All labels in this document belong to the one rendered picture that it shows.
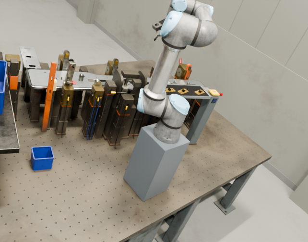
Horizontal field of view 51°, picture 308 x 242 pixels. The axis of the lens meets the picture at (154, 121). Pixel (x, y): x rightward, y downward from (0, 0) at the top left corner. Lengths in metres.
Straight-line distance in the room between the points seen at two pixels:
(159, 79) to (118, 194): 0.73
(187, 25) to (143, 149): 0.72
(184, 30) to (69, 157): 1.07
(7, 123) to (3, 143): 0.14
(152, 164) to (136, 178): 0.18
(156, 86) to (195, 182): 0.87
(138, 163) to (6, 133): 0.70
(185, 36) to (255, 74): 2.52
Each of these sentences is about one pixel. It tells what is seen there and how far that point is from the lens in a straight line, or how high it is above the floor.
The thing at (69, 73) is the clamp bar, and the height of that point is 1.14.
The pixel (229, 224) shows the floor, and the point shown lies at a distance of 3.09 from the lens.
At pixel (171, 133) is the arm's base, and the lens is 1.66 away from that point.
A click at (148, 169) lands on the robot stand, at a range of 1.77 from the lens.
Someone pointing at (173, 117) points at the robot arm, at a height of 1.26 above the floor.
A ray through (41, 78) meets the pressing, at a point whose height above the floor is 1.00.
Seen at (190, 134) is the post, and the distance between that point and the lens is 2.43.
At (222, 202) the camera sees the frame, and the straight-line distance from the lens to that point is 3.16.
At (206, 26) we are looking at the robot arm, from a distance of 1.41.
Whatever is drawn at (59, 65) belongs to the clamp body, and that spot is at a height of 1.00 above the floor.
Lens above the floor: 2.09
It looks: 33 degrees down
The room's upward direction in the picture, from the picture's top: 21 degrees clockwise
